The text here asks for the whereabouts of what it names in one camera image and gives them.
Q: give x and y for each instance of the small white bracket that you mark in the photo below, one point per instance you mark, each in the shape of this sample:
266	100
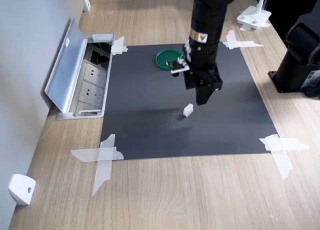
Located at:
21	190
85	1

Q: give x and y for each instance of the grey partition panel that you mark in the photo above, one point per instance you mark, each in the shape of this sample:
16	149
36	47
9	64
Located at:
25	64

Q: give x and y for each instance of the dark grey mat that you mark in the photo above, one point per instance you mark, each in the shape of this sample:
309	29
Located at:
150	114

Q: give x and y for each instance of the white tape patch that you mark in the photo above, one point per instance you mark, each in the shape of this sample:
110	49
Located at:
118	46
231	43
102	154
280	144

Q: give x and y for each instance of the round green lid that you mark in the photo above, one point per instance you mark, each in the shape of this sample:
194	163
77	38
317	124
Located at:
163	58

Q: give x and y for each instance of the white camera stand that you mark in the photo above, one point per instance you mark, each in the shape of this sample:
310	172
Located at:
253	18

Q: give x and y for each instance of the small white plastic terminal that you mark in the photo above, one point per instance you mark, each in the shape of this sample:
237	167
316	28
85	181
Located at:
188	110

